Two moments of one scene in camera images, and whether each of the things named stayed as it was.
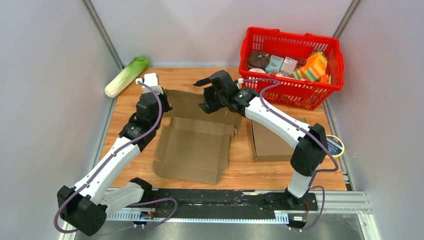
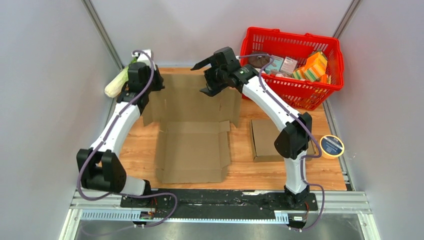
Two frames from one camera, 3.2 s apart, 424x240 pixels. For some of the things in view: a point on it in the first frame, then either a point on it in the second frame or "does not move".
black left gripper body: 164,105 → 155,84
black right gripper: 209,106 → 213,88
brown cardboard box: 268,147 does not move
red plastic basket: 310,68 does not move
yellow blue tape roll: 335,146 does not move
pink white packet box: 288,65 does not move
